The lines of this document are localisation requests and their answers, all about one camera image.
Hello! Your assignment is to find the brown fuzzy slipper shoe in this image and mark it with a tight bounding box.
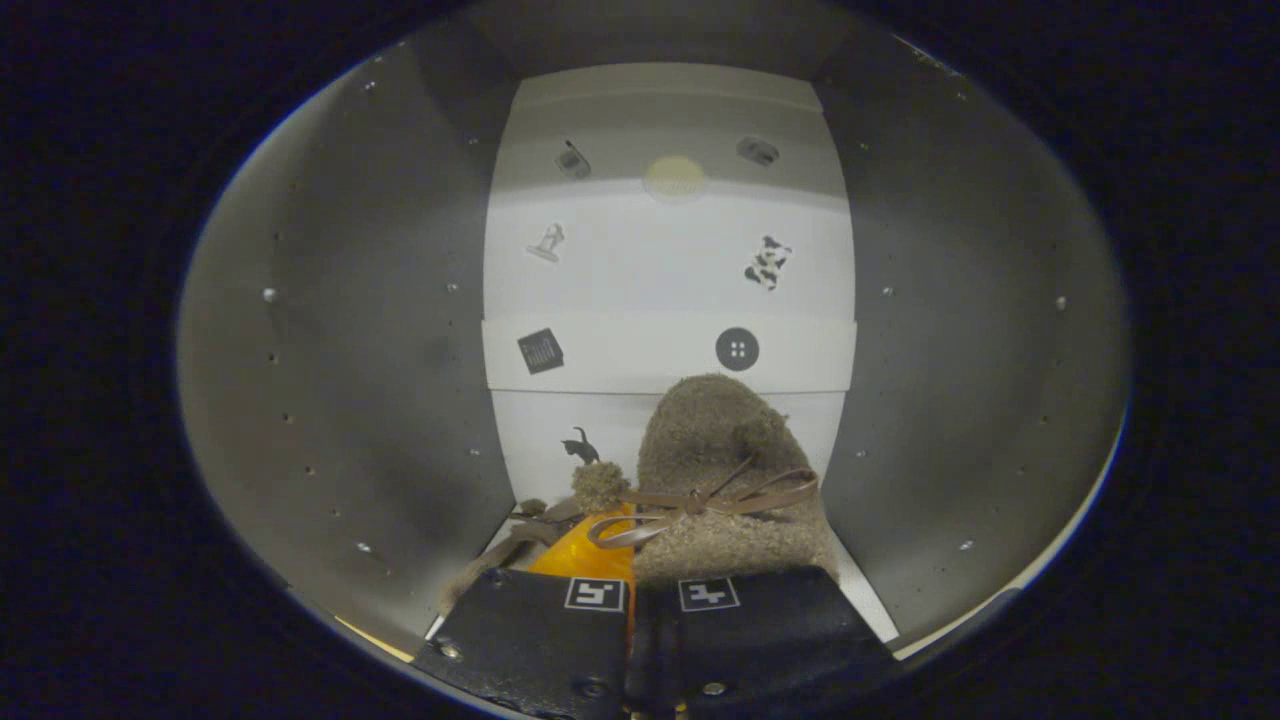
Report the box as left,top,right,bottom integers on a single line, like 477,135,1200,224
440,374,841,616

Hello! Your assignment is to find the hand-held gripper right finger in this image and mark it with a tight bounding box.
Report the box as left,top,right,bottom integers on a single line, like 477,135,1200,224
625,566,896,720

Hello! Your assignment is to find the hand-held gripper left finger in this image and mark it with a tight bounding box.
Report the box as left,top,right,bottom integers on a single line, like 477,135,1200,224
412,505,636,720

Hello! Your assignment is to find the grey shoe cabinet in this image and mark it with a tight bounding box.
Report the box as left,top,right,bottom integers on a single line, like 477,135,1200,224
178,20,1131,661

